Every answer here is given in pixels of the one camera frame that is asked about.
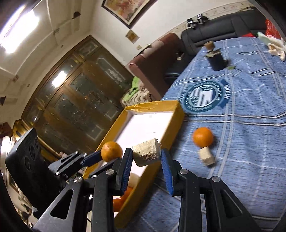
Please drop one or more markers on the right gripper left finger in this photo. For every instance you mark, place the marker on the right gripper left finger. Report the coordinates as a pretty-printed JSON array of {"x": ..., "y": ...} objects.
[{"x": 68, "y": 212}]

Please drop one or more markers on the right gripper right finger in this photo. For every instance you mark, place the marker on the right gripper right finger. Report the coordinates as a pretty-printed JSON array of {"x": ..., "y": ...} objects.
[{"x": 224, "y": 211}]

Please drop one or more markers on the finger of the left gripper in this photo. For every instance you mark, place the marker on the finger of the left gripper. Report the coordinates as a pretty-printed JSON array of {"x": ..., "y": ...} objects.
[{"x": 72, "y": 163}]

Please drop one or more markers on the orange tangerine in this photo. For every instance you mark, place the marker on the orange tangerine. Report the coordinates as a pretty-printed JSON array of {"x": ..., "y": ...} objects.
[
  {"x": 118, "y": 204},
  {"x": 203, "y": 137},
  {"x": 111, "y": 151}
]

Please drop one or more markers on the short white yam piece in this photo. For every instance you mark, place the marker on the short white yam piece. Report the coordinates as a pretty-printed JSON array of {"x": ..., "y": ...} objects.
[{"x": 206, "y": 157}]

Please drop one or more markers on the dark wooden glass cabinet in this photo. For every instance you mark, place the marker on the dark wooden glass cabinet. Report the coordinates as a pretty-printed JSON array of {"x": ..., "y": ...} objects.
[{"x": 79, "y": 99}]

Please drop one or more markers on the green patterned cushion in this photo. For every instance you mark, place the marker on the green patterned cushion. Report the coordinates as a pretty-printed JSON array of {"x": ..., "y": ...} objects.
[{"x": 137, "y": 94}]

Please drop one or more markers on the blue plaid tablecloth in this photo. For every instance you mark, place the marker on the blue plaid tablecloth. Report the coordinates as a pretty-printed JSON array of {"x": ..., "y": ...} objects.
[{"x": 244, "y": 107}]

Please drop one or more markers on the brown armchair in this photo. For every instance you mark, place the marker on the brown armchair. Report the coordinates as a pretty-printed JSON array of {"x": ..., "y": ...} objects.
[{"x": 158, "y": 66}]

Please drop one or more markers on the ceiling light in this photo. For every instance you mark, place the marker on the ceiling light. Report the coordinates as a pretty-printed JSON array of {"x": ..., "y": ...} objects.
[{"x": 19, "y": 26}]

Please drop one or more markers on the black clamp devices on sofa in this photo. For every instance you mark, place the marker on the black clamp devices on sofa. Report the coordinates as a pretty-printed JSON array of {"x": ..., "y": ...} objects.
[{"x": 200, "y": 20}]

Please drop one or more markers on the white and green cloth pile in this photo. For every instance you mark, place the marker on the white and green cloth pile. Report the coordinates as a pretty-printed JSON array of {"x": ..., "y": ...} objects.
[{"x": 276, "y": 47}]

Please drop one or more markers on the black leather sofa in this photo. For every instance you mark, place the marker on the black leather sofa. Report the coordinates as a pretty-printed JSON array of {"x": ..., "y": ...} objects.
[{"x": 238, "y": 24}]

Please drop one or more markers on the red plastic bag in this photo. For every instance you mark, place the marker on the red plastic bag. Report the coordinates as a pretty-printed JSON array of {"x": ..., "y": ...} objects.
[{"x": 271, "y": 30}]

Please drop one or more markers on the small wall plaque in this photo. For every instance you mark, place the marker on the small wall plaque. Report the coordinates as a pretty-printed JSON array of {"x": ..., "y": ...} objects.
[{"x": 132, "y": 36}]

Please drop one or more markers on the framed wall painting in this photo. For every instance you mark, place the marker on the framed wall painting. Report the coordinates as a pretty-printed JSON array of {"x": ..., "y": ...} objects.
[{"x": 127, "y": 11}]

